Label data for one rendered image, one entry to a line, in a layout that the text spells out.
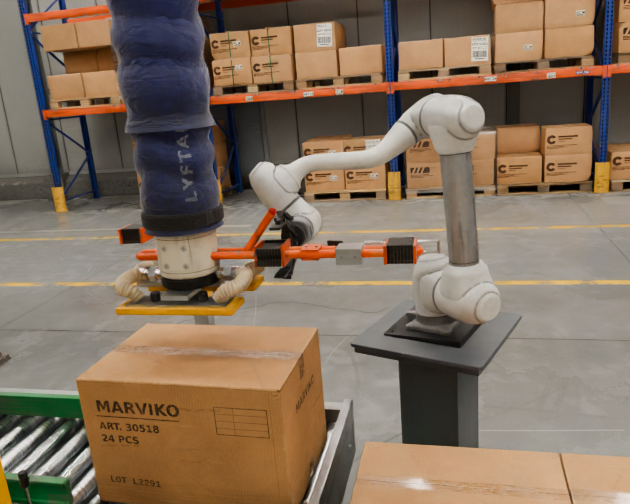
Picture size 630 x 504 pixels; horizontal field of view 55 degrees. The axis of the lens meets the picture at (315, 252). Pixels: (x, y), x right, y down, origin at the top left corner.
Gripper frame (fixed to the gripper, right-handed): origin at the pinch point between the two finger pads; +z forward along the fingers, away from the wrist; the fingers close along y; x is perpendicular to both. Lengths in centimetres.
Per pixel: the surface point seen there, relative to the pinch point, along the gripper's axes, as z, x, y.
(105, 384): 20, 47, 31
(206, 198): 5.1, 16.7, -16.7
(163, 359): 6.5, 35.8, 29.9
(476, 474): -4, -52, 70
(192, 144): 5.5, 18.4, -31.1
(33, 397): -22, 108, 61
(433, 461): -10, -40, 70
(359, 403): -136, 4, 125
